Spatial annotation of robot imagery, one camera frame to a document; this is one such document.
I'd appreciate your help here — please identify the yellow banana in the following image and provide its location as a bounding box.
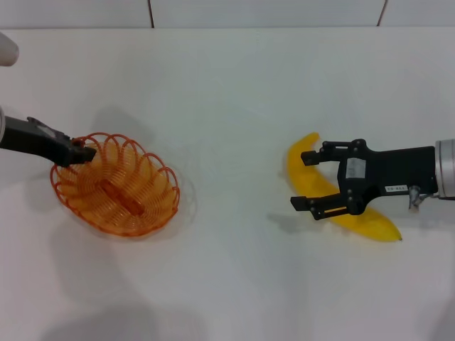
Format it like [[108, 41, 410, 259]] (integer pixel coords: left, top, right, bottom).
[[285, 131, 404, 244]]

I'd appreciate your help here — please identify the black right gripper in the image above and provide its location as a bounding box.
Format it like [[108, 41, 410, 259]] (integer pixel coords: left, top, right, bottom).
[[290, 139, 439, 222]]

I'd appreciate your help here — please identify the orange wire basket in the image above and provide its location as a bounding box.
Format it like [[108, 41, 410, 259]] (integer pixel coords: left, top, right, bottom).
[[49, 131, 181, 239]]

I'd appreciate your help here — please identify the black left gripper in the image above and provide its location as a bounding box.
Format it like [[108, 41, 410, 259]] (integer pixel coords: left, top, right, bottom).
[[0, 115, 98, 168]]

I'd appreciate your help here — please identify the right gripper cable plug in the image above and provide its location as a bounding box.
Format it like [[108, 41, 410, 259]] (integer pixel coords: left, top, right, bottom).
[[407, 183, 440, 211]]

